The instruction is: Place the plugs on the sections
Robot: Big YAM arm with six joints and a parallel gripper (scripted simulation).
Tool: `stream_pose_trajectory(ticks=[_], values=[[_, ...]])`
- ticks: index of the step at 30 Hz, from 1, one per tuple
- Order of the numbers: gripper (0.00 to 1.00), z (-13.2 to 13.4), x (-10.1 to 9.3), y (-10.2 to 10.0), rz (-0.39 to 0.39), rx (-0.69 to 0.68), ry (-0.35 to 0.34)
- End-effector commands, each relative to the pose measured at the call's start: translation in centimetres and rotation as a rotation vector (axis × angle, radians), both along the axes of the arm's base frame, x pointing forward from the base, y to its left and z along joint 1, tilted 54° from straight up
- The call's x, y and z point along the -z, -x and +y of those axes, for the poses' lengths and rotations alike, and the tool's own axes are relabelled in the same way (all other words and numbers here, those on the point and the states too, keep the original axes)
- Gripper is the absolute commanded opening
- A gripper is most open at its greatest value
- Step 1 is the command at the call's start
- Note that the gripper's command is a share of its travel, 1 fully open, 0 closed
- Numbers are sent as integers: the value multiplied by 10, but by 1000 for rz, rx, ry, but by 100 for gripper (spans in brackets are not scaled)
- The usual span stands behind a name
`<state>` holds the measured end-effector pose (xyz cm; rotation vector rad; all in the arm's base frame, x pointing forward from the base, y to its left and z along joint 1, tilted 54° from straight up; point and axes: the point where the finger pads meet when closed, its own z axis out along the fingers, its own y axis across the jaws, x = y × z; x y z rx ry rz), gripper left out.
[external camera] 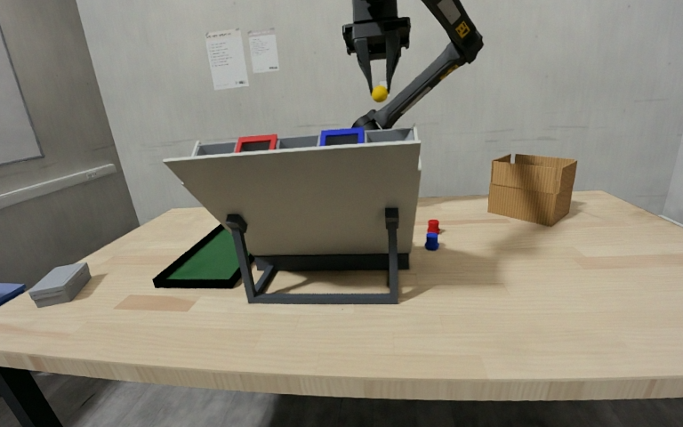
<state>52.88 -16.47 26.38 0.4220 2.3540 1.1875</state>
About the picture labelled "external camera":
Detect blue plug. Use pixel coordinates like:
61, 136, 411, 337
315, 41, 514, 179
425, 232, 439, 251

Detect yellow ball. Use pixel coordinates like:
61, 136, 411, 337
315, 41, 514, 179
372, 85, 388, 102

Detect brown cardboard box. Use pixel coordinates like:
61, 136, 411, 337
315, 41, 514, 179
487, 154, 577, 227

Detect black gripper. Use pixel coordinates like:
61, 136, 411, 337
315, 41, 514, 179
342, 17, 411, 96

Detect red plug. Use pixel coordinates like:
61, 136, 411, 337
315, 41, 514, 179
427, 220, 440, 234

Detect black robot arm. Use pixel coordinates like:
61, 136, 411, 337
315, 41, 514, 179
351, 0, 484, 131

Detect blue square band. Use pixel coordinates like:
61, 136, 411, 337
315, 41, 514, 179
320, 127, 364, 146

